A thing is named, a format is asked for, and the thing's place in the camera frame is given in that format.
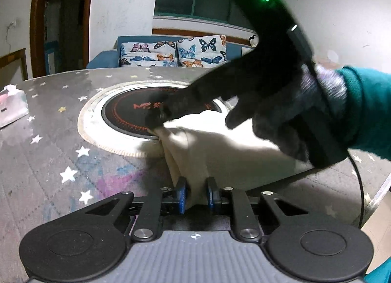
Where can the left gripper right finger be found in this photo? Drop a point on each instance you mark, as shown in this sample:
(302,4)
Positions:
(235,204)

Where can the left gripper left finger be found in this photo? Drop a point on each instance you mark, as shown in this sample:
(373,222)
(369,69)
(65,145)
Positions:
(151,209)

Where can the cream garment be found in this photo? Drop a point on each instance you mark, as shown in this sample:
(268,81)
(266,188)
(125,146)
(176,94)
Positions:
(198,146)

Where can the teal right sleeve forearm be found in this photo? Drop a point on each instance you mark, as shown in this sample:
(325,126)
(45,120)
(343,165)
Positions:
(366,119)

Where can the black gloved right hand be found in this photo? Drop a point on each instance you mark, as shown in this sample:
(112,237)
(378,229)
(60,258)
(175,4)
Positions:
(272,113)

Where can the black white plush toy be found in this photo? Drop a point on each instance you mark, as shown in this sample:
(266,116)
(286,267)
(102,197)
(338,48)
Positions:
(253,41)

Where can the blue sofa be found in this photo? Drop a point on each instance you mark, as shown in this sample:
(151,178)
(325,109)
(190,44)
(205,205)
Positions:
(110,58)

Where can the right butterfly pillow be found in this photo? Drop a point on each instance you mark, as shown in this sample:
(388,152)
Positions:
(204,51)

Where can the butterfly pillow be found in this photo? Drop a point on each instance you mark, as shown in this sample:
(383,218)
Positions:
(140,54)
(204,51)

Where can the round black induction cooker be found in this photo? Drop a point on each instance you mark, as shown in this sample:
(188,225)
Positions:
(114,118)

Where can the grey star tablecloth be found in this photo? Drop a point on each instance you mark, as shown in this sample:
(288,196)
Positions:
(46,165)

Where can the left butterfly pillow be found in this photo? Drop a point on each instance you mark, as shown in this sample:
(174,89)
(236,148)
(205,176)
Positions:
(140,54)

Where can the pink white tissue box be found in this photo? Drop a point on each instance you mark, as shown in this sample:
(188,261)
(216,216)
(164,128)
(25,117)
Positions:
(13,105)

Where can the wooden side cabinet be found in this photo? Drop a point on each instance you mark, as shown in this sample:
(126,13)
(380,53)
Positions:
(15,59)

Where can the dark wooden door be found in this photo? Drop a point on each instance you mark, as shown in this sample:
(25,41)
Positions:
(59,36)

